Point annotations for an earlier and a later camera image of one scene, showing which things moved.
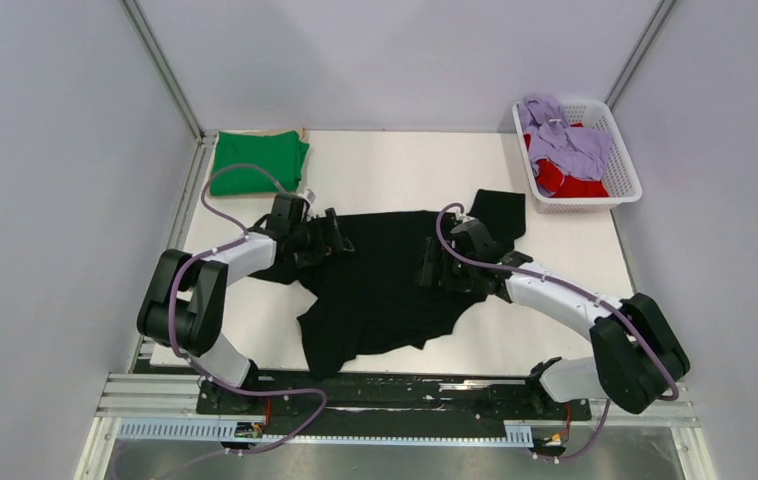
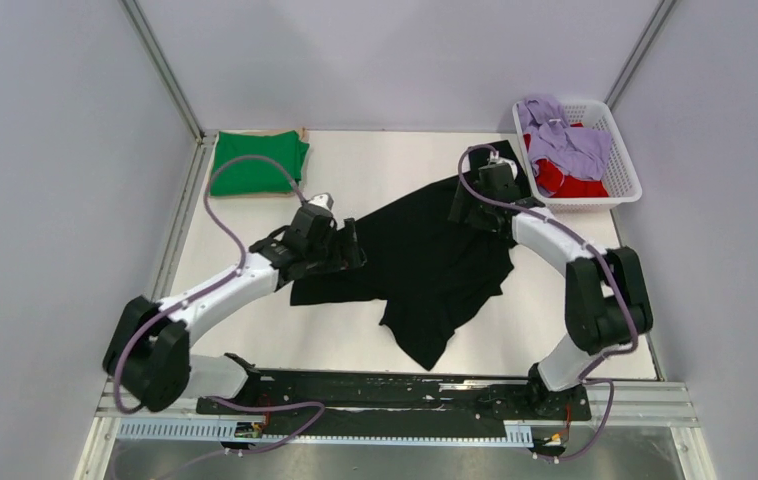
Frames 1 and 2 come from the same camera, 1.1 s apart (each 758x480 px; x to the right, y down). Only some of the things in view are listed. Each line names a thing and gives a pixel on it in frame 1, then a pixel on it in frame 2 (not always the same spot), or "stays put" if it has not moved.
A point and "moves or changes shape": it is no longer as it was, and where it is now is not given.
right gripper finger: x=428 y=267 to x=457 y=204
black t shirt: x=372 y=298 moves or changes shape
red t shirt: x=549 y=178 stays put
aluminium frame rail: x=161 y=66 stays put
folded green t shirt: x=281 y=154 stays put
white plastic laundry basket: x=620 y=175 stays put
